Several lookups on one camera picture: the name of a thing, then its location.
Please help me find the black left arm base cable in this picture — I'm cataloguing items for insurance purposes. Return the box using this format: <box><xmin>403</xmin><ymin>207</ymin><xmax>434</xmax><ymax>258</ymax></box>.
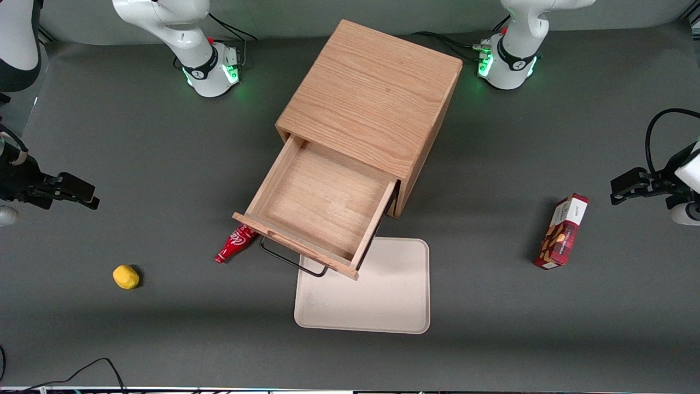
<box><xmin>411</xmin><ymin>15</ymin><xmax>512</xmax><ymax>62</ymax></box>

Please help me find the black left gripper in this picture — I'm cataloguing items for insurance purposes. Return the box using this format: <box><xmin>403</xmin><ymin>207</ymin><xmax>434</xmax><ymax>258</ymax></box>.
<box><xmin>611</xmin><ymin>167</ymin><xmax>693</xmax><ymax>210</ymax></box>

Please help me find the oak wooden drawer cabinet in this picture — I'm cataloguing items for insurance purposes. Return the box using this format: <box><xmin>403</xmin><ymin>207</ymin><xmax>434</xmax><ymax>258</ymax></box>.
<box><xmin>275</xmin><ymin>19</ymin><xmax>464</xmax><ymax>219</ymax></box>

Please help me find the yellow lemon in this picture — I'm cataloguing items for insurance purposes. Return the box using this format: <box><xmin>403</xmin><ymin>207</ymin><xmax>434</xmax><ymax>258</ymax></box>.
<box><xmin>113</xmin><ymin>265</ymin><xmax>141</xmax><ymax>290</ymax></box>

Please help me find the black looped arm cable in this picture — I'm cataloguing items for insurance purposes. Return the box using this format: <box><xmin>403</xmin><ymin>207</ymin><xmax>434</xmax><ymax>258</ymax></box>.
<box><xmin>645</xmin><ymin>108</ymin><xmax>700</xmax><ymax>177</ymax></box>

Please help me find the thin black floor cable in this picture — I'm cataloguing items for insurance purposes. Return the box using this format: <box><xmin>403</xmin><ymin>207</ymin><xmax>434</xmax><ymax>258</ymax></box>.
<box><xmin>0</xmin><ymin>345</ymin><xmax>129</xmax><ymax>394</ymax></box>

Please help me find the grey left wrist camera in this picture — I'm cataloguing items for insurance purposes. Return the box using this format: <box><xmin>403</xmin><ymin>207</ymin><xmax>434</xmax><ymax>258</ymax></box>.
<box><xmin>671</xmin><ymin>200</ymin><xmax>700</xmax><ymax>227</ymax></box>

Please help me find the red snack box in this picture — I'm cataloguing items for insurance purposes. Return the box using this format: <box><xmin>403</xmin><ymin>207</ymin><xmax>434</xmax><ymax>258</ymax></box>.
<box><xmin>534</xmin><ymin>193</ymin><xmax>590</xmax><ymax>270</ymax></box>

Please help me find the wooden drawer with black handle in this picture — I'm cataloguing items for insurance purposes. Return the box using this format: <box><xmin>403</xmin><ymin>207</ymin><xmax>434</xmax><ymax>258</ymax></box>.
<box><xmin>232</xmin><ymin>134</ymin><xmax>398</xmax><ymax>281</ymax></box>

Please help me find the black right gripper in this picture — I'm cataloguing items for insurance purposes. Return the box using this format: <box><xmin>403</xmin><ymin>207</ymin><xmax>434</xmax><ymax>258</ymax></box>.
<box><xmin>0</xmin><ymin>156</ymin><xmax>100</xmax><ymax>211</ymax></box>

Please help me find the beige rectangular tray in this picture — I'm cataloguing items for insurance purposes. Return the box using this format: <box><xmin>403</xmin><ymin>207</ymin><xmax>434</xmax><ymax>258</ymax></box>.
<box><xmin>294</xmin><ymin>236</ymin><xmax>430</xmax><ymax>334</ymax></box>

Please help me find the red cola bottle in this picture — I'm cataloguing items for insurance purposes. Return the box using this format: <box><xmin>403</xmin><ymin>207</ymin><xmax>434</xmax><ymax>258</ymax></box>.
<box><xmin>214</xmin><ymin>223</ymin><xmax>258</xmax><ymax>264</ymax></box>

